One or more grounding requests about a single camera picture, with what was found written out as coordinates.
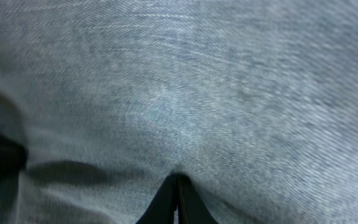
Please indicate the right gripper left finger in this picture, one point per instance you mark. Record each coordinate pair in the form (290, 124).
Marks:
(163, 206)

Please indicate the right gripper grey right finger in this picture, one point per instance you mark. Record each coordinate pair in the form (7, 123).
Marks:
(191, 208)

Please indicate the light blue denim jeans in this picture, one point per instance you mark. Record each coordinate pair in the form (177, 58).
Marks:
(256, 101)

